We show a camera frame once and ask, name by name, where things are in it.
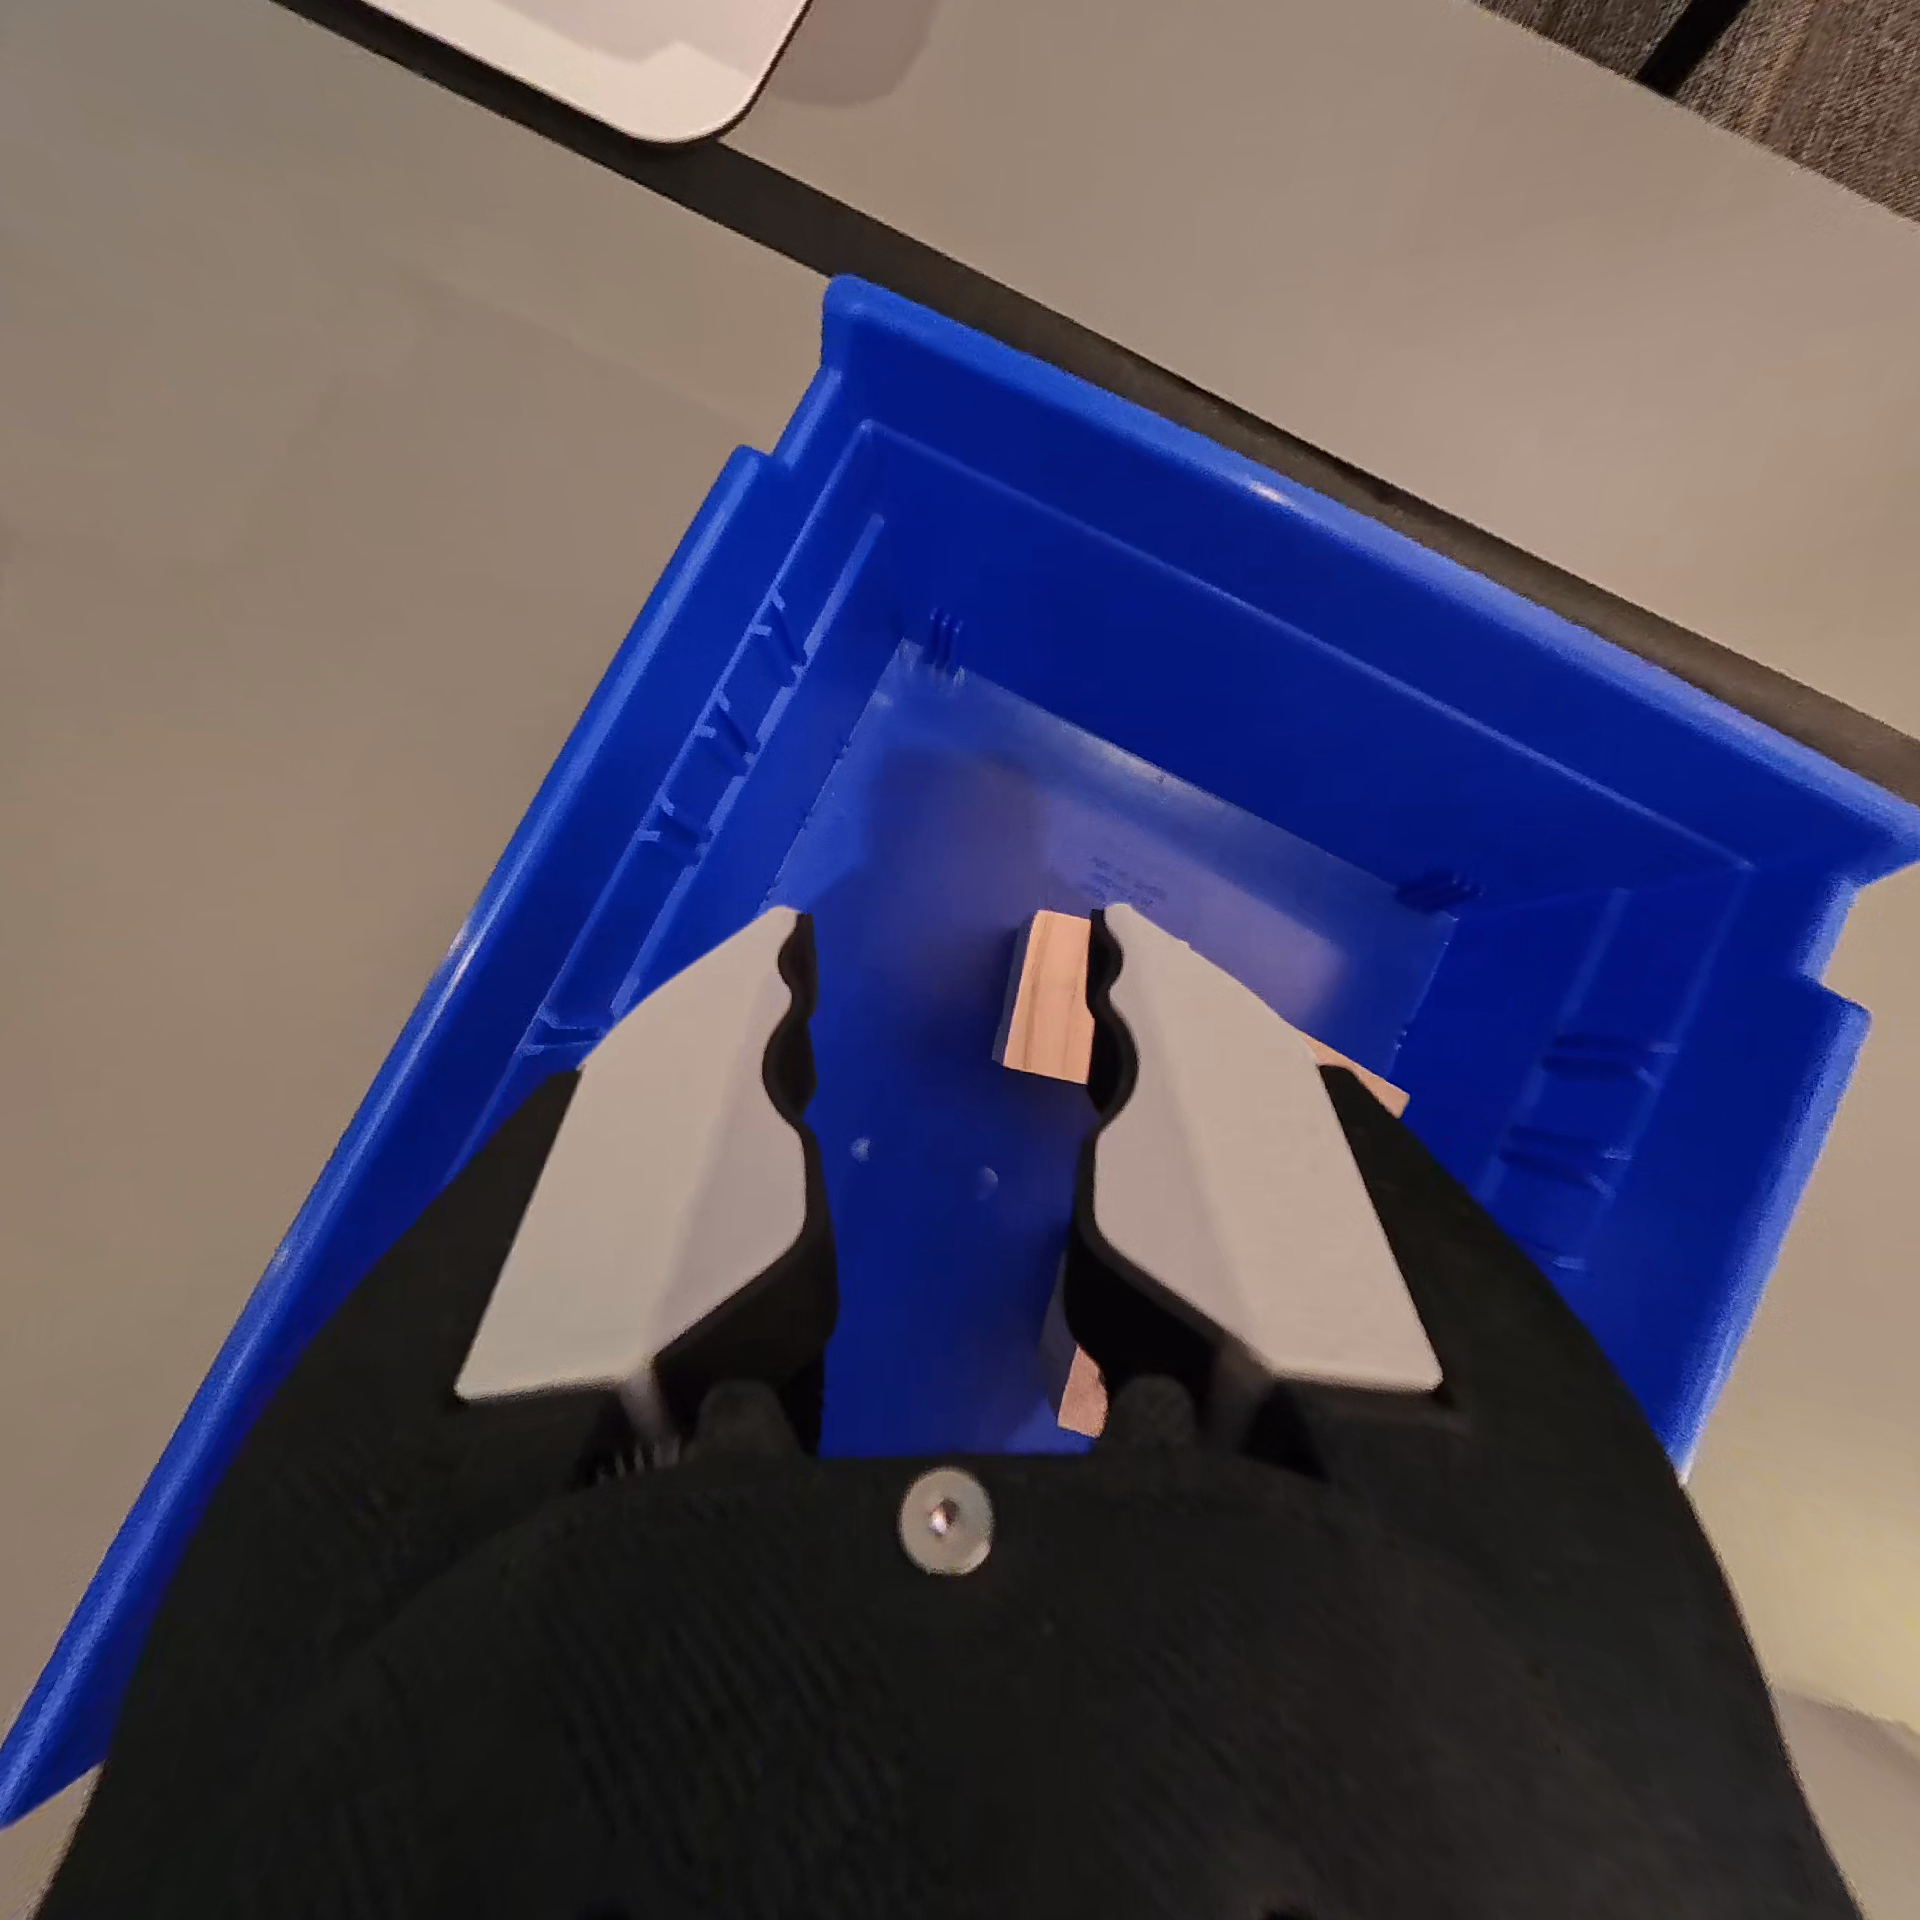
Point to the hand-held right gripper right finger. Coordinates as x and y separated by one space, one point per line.
1245 1200

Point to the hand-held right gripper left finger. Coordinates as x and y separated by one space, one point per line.
645 1200

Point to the blue plastic bin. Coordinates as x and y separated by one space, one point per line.
1349 674

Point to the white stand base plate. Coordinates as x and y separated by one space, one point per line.
600 59

